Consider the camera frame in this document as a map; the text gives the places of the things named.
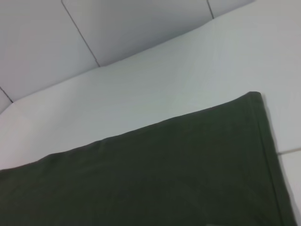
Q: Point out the dark green t-shirt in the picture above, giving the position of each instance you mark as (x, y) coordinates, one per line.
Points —
(164, 176)

